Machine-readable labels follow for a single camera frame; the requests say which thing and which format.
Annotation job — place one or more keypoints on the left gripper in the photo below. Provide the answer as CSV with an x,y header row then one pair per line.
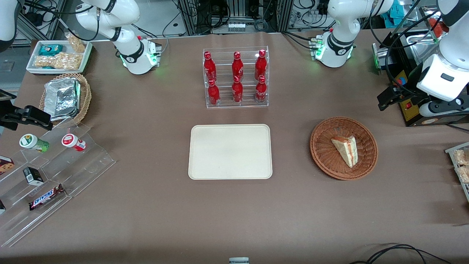
x,y
409,85

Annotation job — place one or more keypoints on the triangle sandwich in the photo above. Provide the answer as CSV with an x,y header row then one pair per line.
x,y
346,150

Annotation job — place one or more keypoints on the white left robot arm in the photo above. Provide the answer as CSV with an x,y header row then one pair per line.
x,y
339,44

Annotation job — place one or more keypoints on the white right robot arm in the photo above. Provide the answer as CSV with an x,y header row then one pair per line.
x,y
128,47

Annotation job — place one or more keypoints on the light wicker basket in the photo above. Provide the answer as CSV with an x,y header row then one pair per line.
x,y
85,97

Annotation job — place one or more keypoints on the white rectangular snack tray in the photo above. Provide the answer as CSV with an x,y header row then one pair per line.
x,y
33,55

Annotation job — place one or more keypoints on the brown wicker basket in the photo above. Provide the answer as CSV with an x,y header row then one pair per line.
x,y
326,154

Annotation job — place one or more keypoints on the cream plastic tray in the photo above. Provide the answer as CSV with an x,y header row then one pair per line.
x,y
229,152

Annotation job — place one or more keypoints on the red emergency stop button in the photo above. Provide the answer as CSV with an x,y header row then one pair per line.
x,y
401,80

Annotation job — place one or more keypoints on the green yogurt cup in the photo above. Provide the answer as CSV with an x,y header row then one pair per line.
x,y
33,142

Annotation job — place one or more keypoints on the silver foil package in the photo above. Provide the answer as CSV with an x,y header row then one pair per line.
x,y
62,97

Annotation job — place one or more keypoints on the red yogurt cup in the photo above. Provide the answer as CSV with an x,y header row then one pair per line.
x,y
72,141

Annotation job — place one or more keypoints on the black food warmer cabinet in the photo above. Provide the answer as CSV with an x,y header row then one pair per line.
x,y
397,58

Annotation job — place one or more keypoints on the silver cylinder with green light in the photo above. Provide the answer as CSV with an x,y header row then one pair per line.
x,y
379,57

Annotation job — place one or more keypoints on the small black box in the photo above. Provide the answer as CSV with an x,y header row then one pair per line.
x,y
33,176

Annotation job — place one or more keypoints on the brown chocolate cookie box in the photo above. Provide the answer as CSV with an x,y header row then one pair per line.
x,y
5,165

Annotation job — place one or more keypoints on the large clear peanut snack bag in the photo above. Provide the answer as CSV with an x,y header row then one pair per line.
x,y
58,61

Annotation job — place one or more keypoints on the metal warmer pan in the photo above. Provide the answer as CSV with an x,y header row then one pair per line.
x,y
427,47

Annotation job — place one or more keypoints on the teal snack packet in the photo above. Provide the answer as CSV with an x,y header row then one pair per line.
x,y
50,50

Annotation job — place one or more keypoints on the clear acrylic stepped display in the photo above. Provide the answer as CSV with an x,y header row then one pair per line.
x,y
88,165

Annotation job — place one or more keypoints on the Snickers chocolate bar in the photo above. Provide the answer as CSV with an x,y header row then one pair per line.
x,y
47,197

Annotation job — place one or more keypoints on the small clear snack bag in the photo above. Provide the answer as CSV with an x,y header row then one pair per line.
x,y
76,43

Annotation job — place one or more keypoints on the red packaged food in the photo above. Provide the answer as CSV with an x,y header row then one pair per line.
x,y
438,26

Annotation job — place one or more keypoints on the teal box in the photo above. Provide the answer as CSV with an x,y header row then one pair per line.
x,y
395,13

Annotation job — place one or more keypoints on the clear bag of pastry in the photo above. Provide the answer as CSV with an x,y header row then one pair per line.
x,y
464,174
461,157

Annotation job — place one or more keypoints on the red cola bottle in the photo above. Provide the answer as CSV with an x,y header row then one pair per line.
x,y
214,95
237,68
261,92
237,93
260,66
209,68

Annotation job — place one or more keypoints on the clear acrylic bottle rack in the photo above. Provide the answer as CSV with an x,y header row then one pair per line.
x,y
249,105

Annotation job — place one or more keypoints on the grey device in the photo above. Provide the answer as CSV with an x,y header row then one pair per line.
x,y
239,260

